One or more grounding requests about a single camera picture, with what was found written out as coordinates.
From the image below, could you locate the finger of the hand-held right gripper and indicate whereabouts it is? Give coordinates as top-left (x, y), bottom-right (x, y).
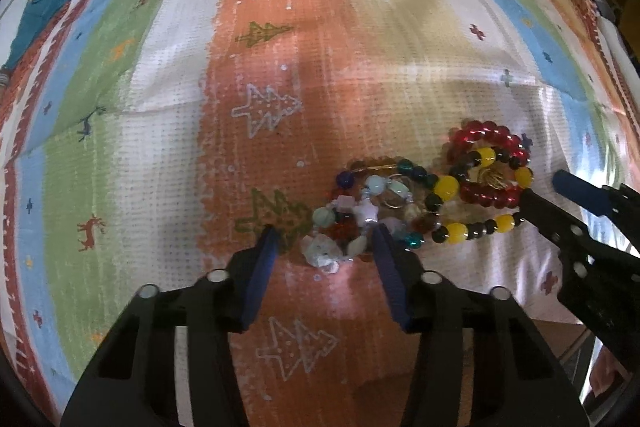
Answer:
top-left (552, 169), bottom-right (640, 258)
top-left (519, 189), bottom-right (596, 260)

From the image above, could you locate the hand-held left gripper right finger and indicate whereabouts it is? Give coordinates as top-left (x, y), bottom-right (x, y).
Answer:
top-left (371, 224), bottom-right (589, 427)

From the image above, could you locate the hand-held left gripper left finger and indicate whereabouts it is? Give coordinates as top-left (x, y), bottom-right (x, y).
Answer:
top-left (60, 224), bottom-right (280, 427)

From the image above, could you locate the pastel stone bead bracelet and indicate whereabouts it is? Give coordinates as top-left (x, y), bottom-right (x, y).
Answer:
top-left (302, 176), bottom-right (417, 274)

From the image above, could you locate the yellow and black bead bracelet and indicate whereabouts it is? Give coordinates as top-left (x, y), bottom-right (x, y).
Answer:
top-left (429, 147), bottom-right (535, 246)

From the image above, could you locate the red bead bracelet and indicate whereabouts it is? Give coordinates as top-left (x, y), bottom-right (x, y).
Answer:
top-left (446, 119), bottom-right (534, 210)

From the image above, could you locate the dark multicolour bead bracelet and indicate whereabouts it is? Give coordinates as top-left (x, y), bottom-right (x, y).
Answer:
top-left (334, 159), bottom-right (442, 253)

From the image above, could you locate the gold pendant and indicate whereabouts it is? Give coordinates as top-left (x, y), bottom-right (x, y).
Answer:
top-left (475, 167), bottom-right (507, 194)

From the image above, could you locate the striped printed mat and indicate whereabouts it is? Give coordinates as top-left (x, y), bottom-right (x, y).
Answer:
top-left (0, 0), bottom-right (637, 427)

